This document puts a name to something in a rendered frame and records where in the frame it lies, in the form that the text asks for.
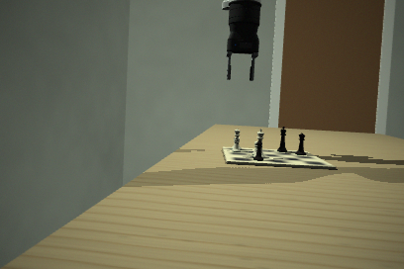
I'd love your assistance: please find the black and white chessboard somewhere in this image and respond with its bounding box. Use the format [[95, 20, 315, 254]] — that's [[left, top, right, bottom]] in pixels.
[[223, 147, 337, 170]]

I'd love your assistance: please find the white chess king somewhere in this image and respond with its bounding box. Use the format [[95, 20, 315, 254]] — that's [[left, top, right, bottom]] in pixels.
[[257, 129, 265, 158]]

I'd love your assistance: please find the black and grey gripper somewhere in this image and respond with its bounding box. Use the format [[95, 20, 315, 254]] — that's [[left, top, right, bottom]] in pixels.
[[222, 0, 261, 81]]

